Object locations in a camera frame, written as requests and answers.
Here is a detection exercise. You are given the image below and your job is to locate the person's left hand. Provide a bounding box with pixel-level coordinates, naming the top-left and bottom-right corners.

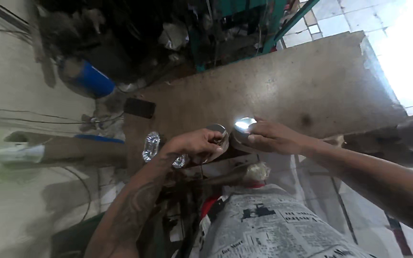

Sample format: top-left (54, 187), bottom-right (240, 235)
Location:
top-left (161, 128), bottom-right (225, 164)

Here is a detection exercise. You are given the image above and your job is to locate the person's right hand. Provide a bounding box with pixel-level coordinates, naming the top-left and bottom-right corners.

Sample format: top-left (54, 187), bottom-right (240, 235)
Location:
top-left (248, 118), bottom-right (307, 155)

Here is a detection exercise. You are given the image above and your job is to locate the round grey metal piece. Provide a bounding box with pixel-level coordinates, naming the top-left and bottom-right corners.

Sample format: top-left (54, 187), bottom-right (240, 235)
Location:
top-left (205, 124), bottom-right (230, 158)

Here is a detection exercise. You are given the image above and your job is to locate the shiny round metal cup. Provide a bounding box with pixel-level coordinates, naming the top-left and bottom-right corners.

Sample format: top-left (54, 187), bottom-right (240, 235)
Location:
top-left (230, 117), bottom-right (258, 152)

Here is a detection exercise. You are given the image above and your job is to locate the person's left forearm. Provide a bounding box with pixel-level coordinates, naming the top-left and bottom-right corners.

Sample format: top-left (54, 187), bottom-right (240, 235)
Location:
top-left (85, 149), bottom-right (182, 258)

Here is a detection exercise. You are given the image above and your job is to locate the person's right forearm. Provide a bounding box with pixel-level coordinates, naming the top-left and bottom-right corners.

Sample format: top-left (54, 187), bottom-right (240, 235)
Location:
top-left (299, 136), bottom-right (413, 258)

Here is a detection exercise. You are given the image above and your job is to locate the crumpled translucent plastic wrap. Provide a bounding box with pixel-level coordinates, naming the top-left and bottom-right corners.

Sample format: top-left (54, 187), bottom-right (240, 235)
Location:
top-left (246, 162), bottom-right (271, 182)

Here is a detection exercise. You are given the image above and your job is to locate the small silver foil piece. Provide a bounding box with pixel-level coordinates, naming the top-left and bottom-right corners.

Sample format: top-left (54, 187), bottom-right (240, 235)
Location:
top-left (172, 154), bottom-right (189, 169)

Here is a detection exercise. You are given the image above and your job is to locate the brown wooden work board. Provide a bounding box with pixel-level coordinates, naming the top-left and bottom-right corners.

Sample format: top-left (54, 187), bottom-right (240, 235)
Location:
top-left (123, 31), bottom-right (410, 172)

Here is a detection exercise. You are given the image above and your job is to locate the oval silver foil tray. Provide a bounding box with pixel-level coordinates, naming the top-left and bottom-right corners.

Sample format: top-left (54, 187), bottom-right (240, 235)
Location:
top-left (142, 131), bottom-right (161, 163)

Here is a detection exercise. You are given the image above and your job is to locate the dark rectangular block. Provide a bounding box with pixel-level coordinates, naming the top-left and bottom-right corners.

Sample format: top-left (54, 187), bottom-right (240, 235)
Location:
top-left (124, 98), bottom-right (156, 119)

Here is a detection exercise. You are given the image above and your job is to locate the person's body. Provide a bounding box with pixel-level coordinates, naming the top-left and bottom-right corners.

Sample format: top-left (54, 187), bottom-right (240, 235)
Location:
top-left (172, 184), bottom-right (377, 258)

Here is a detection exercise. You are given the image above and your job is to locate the crumpled pale plastic bag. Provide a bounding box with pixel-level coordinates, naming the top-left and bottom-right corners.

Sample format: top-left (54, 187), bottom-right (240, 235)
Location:
top-left (159, 22), bottom-right (189, 51)

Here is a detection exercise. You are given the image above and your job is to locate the blue plastic drum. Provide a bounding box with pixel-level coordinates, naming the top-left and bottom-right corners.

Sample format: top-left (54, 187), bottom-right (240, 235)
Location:
top-left (59, 58), bottom-right (115, 99)

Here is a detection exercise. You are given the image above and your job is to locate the green metal frame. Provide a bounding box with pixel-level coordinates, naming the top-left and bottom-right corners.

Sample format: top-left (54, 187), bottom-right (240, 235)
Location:
top-left (188, 0), bottom-right (320, 73)

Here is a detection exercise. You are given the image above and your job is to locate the thin curved black cable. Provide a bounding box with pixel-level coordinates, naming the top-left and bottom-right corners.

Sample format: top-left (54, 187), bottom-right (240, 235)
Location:
top-left (61, 167), bottom-right (92, 223)

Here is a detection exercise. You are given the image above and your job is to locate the thin black wall cable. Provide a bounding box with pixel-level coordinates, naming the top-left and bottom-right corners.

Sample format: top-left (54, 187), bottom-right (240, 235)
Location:
top-left (0, 104), bottom-right (125, 125)

